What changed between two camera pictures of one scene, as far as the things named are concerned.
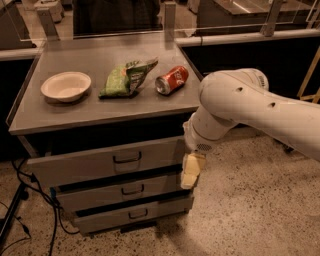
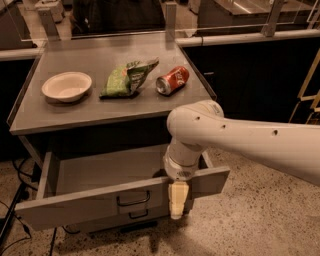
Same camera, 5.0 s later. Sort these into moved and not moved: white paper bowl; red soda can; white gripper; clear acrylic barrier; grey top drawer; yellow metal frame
Moved: grey top drawer; white gripper
Not moved: red soda can; white paper bowl; clear acrylic barrier; yellow metal frame
